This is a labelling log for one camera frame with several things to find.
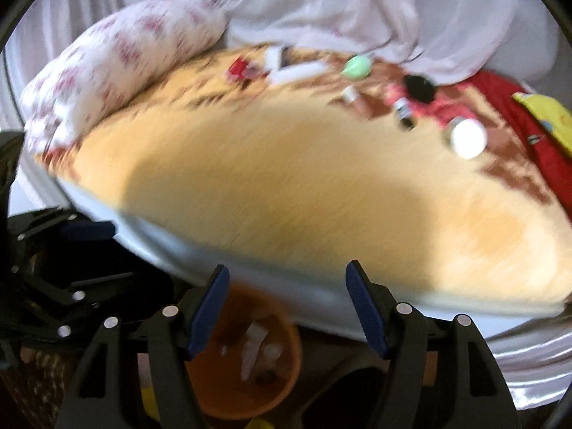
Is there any white cylindrical tube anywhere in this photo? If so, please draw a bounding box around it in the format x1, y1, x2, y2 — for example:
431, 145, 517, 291
267, 61, 330, 85

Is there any floral rolled quilt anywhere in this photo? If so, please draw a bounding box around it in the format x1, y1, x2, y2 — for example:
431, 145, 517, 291
20, 0, 227, 155

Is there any red cloth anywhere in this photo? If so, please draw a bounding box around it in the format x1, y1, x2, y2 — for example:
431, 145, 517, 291
464, 70, 572, 222

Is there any white cap cream jar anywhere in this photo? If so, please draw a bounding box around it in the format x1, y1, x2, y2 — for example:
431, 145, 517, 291
445, 116, 488, 160

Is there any red knitted ornament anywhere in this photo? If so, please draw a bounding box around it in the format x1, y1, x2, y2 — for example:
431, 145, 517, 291
224, 56, 264, 82

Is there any green white bottle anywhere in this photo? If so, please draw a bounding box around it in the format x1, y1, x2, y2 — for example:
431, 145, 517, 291
341, 54, 373, 80

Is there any white sheer curtain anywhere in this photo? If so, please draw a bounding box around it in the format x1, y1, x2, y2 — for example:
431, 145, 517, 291
4, 0, 559, 87

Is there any pink white lip balm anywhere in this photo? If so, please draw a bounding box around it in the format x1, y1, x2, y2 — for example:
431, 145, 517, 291
342, 86, 371, 117

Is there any yellow floral plush blanket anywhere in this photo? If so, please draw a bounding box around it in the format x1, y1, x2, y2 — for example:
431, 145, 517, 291
45, 45, 571, 309

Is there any yellow cartoon pillow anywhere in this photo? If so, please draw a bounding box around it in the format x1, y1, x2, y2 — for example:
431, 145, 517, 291
512, 92, 572, 156

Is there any orange trash bin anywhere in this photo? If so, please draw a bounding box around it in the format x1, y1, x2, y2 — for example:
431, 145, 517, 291
187, 283, 302, 420

